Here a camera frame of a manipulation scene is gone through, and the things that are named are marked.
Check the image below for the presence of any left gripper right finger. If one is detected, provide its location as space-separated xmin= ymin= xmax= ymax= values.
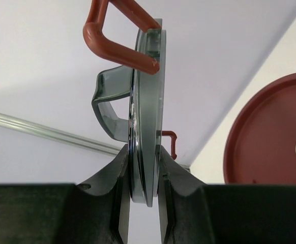
xmin=158 ymin=148 xmax=296 ymax=243

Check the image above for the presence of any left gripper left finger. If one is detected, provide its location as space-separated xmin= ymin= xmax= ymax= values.
xmin=0 ymin=146 xmax=130 ymax=243

